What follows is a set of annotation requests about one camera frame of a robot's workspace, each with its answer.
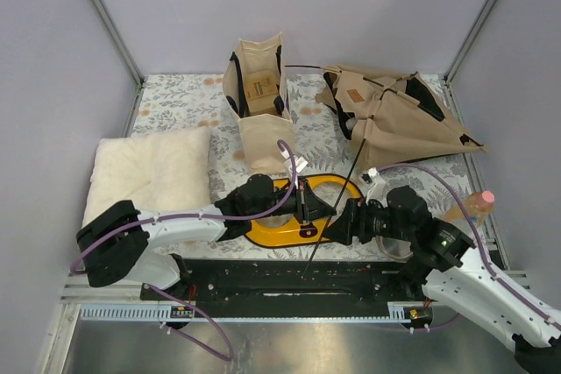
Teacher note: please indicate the white slotted cable duct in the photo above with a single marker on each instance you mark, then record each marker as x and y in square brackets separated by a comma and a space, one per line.
[267, 312]

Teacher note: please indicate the cream canvas tote bag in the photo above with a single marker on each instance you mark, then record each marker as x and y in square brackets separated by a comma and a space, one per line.
[260, 134]

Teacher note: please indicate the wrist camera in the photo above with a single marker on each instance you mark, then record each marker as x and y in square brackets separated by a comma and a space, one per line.
[373, 181]
[293, 163]

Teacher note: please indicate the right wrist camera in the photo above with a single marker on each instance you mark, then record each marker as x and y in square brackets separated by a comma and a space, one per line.
[373, 181]

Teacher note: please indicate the white pompom toy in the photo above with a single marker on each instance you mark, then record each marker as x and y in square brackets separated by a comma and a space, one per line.
[350, 123]

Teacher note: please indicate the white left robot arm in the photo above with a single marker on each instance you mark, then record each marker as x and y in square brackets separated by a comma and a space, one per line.
[121, 242]

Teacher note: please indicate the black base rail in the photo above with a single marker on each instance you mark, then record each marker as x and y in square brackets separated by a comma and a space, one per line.
[327, 283]

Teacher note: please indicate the brown cardboard box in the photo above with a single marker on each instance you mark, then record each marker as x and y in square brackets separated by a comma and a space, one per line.
[261, 92]

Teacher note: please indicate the pink capped bottle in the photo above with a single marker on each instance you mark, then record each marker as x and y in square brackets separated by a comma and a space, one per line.
[479, 206]

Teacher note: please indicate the white fluffy cushion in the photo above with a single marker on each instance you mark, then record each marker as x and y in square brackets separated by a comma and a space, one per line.
[164, 171]

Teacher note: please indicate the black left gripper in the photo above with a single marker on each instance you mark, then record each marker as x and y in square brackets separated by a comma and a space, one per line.
[308, 205]

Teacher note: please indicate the stainless steel pet bowl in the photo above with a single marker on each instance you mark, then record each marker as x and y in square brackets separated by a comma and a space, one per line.
[397, 250]

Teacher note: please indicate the floral table mat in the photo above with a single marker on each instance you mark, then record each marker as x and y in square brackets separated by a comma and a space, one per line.
[177, 101]

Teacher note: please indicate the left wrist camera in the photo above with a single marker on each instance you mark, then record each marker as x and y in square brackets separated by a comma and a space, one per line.
[293, 163]

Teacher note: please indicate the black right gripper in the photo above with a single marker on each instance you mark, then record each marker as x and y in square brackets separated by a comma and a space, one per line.
[351, 222]

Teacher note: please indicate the yellow double bowl stand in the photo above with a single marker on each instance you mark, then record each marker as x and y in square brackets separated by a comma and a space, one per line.
[285, 231]

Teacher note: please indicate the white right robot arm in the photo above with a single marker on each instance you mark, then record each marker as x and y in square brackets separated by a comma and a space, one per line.
[450, 268]

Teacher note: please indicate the beige pet tent fabric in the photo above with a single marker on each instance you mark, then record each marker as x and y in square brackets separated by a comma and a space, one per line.
[401, 118]

